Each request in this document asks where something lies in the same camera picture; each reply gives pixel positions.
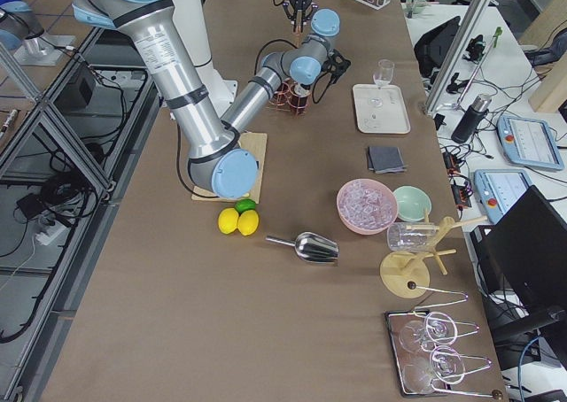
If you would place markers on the copper wire bottle basket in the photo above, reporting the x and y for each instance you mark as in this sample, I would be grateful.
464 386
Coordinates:
280 99

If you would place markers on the tea bottle front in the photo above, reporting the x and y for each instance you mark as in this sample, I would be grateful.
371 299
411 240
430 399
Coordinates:
299 98

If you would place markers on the clear wine glass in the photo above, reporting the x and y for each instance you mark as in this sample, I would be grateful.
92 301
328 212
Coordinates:
382 76

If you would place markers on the cream rabbit serving tray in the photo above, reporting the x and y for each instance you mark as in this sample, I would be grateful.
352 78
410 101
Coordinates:
380 110

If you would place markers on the black equipment case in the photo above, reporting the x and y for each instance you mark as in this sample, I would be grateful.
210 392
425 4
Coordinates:
432 48

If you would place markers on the wooden cutting board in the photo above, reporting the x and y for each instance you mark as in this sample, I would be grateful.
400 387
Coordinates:
254 154

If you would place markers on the folded grey cloth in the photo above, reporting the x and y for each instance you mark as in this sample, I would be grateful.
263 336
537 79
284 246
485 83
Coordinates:
385 159

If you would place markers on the black thermos bottle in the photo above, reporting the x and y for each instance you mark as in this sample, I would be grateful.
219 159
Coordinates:
471 118

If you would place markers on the green lime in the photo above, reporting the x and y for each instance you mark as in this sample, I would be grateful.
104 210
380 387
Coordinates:
244 205

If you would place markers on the pink bowl with ice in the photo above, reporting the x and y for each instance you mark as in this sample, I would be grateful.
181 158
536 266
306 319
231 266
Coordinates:
366 207

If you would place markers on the yellow lemon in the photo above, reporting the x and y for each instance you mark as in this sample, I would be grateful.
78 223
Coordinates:
227 220
248 222

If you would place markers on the mint green bowl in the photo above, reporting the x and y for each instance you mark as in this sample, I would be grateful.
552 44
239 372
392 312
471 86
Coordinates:
413 203

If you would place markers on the steel ice scoop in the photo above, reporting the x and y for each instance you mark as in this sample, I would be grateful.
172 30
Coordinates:
311 247

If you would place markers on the glass jar on stand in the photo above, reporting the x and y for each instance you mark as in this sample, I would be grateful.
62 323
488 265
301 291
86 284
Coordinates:
407 236

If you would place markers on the blue teach pendant far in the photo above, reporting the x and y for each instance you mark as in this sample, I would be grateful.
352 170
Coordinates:
529 142

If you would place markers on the blue teach pendant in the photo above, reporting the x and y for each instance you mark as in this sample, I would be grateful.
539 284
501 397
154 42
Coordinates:
529 142
499 189

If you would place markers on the blue teach pendant near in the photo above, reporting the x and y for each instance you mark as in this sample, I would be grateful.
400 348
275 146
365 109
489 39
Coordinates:
499 189

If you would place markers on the wooden cup tree stand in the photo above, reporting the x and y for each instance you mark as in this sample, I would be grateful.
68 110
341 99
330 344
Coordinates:
405 274

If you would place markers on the black monitor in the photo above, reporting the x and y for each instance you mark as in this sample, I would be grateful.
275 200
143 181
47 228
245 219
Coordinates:
525 252

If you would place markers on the hanging wine glass upper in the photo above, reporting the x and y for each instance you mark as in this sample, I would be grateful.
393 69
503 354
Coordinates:
426 331

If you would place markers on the hanging wine glass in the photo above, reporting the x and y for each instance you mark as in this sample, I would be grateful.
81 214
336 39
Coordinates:
426 331
441 371

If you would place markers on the black glass holder tray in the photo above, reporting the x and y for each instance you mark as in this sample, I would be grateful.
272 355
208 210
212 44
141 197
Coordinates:
394 322

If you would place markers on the hanging wine glass lower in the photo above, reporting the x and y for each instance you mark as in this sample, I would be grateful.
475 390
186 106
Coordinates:
441 371

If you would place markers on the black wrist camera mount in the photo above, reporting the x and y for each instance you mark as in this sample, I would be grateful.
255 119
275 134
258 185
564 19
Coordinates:
336 65

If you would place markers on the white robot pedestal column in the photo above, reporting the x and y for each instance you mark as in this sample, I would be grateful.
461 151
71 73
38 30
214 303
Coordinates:
190 23

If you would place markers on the aluminium frame post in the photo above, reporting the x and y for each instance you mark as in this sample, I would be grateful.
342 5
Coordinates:
457 48

